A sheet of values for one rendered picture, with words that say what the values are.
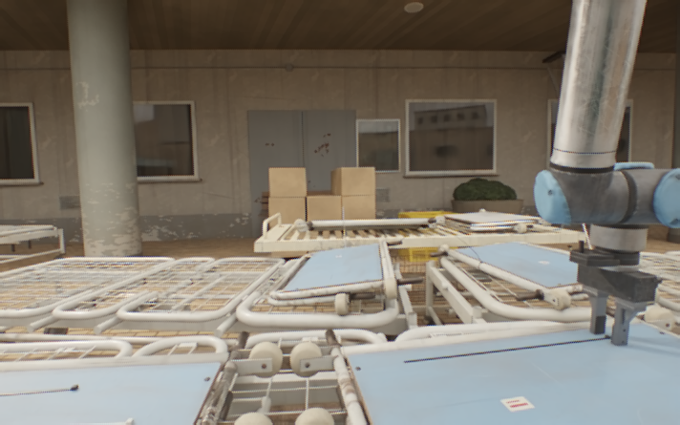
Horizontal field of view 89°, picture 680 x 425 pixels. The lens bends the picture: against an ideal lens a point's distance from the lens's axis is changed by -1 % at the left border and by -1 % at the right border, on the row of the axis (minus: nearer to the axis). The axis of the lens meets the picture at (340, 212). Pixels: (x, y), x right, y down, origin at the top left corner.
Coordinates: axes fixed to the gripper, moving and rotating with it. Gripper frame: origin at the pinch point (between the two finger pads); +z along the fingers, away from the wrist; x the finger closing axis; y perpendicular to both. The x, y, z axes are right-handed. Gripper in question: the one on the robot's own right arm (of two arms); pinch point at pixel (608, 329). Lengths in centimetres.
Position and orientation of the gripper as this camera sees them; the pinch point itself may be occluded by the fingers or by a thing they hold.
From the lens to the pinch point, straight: 93.7
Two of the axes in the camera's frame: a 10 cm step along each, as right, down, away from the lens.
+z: 0.1, 9.9, 1.2
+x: -1.8, -1.2, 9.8
